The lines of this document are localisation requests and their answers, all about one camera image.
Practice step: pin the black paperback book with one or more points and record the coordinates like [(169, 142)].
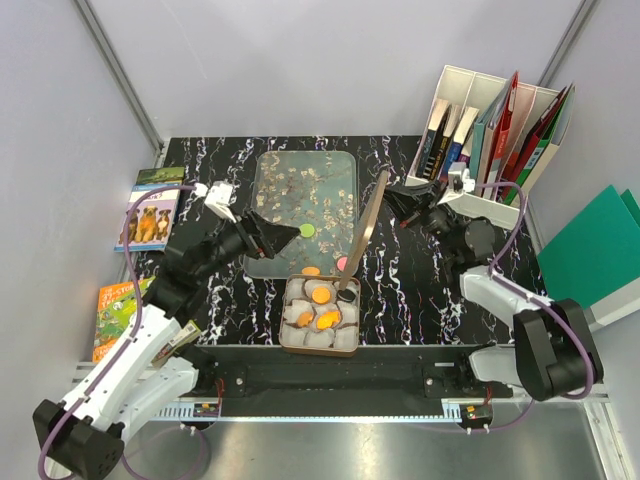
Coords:
[(440, 126)]

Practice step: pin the green round cookie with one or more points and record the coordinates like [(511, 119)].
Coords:
[(307, 230)]

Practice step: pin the orange cookie at tray edge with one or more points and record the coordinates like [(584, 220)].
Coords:
[(311, 271)]

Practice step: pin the floral blue serving tray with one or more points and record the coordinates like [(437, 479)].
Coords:
[(297, 187)]

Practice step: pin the green folder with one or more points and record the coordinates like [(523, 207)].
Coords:
[(594, 259)]

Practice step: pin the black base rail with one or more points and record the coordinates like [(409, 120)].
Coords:
[(392, 382)]

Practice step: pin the round orange cookie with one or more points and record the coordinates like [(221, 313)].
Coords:
[(321, 295)]

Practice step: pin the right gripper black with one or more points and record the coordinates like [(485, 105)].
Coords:
[(406, 201)]

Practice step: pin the black sandwich cookie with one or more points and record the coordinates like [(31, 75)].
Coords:
[(346, 295)]

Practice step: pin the dog picture book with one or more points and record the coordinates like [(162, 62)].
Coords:
[(152, 221)]

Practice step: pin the dark red green folders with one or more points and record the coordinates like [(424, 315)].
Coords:
[(542, 139)]

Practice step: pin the white file organizer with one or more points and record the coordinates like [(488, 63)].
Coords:
[(470, 88)]

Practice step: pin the metal cookie tin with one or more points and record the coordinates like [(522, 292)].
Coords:
[(339, 341)]

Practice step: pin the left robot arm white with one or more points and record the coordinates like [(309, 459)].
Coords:
[(86, 432)]

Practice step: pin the blue purple book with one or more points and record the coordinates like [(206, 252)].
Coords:
[(460, 135)]

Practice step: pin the orange fish cookie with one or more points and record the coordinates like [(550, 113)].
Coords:
[(328, 320)]

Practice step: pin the red folder in organizer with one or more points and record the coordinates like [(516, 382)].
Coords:
[(497, 131)]

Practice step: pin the pink round cookie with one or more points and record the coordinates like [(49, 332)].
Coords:
[(341, 263)]

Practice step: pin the green orange storey book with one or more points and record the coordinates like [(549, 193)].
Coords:
[(116, 306)]

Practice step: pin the teal folder in organizer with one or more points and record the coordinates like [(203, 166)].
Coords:
[(477, 150)]

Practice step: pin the orange flower cookie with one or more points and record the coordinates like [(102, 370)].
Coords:
[(305, 319)]

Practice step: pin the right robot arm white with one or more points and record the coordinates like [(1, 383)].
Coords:
[(553, 354)]

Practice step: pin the cookie tin lid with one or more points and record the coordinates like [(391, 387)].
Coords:
[(364, 230)]

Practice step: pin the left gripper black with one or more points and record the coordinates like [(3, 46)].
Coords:
[(274, 237)]

